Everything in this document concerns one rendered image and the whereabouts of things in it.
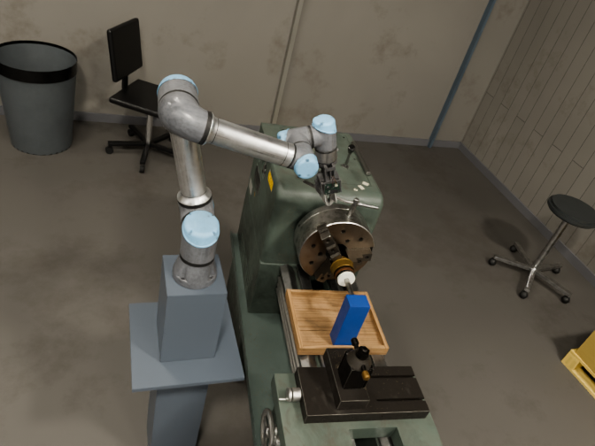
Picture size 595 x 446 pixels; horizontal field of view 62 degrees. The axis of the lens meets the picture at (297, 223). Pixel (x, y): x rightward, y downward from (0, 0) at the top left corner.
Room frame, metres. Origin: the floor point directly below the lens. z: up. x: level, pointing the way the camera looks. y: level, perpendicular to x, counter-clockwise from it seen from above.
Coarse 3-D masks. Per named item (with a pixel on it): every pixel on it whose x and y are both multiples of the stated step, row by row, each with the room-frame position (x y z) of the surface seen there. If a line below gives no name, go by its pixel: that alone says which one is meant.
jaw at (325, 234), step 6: (324, 222) 1.61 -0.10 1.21; (318, 228) 1.59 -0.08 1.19; (324, 228) 1.58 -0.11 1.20; (324, 234) 1.57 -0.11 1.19; (330, 234) 1.58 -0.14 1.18; (324, 240) 1.54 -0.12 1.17; (330, 240) 1.55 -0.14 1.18; (330, 246) 1.55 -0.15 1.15; (336, 246) 1.56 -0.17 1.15; (330, 252) 1.54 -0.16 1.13; (336, 252) 1.54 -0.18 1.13; (336, 258) 1.53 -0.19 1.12
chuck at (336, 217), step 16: (304, 224) 1.64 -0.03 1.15; (320, 224) 1.61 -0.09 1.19; (336, 224) 1.60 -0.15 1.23; (352, 224) 1.62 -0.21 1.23; (304, 240) 1.57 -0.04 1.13; (320, 240) 1.58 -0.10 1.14; (336, 240) 1.60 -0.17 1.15; (352, 240) 1.63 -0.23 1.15; (368, 240) 1.65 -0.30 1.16; (304, 256) 1.57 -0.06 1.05; (320, 256) 1.59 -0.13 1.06
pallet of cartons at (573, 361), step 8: (592, 336) 2.51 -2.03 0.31; (584, 344) 2.52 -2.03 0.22; (592, 344) 2.49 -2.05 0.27; (568, 352) 2.54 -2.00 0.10; (576, 352) 2.52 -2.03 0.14; (584, 352) 2.49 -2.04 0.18; (592, 352) 2.46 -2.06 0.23; (568, 360) 2.51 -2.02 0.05; (576, 360) 2.48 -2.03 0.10; (584, 360) 2.46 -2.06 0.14; (592, 360) 2.43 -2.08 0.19; (568, 368) 2.49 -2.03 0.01; (576, 368) 2.49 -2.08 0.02; (592, 368) 2.40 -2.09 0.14; (576, 376) 2.43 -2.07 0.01; (584, 376) 2.44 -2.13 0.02; (584, 384) 2.37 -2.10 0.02; (592, 384) 2.39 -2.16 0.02; (592, 392) 2.32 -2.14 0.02
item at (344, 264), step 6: (342, 258) 1.53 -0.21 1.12; (348, 258) 1.54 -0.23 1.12; (336, 264) 1.51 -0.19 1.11; (342, 264) 1.50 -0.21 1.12; (348, 264) 1.51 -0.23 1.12; (330, 270) 1.52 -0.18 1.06; (336, 270) 1.49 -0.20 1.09; (342, 270) 1.48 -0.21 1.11; (348, 270) 1.48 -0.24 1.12; (336, 276) 1.47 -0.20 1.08
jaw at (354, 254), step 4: (344, 248) 1.64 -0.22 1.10; (356, 248) 1.64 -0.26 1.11; (360, 248) 1.64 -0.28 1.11; (364, 248) 1.65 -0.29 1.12; (368, 248) 1.65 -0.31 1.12; (372, 248) 1.66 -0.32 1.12; (344, 252) 1.62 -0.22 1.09; (348, 252) 1.60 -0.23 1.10; (352, 252) 1.61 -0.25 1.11; (356, 252) 1.61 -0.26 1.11; (360, 252) 1.61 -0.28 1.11; (364, 252) 1.62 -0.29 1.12; (368, 252) 1.62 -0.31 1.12; (344, 256) 1.61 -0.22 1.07; (348, 256) 1.58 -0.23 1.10; (352, 256) 1.58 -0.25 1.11; (356, 256) 1.59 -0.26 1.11; (360, 256) 1.59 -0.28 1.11; (364, 256) 1.61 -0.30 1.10; (368, 256) 1.61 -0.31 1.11; (352, 260) 1.56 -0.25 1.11; (356, 260) 1.56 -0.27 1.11; (360, 260) 1.58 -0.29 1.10; (364, 260) 1.61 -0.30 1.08; (368, 260) 1.62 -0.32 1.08; (356, 264) 1.56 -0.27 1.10; (360, 264) 1.59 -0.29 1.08
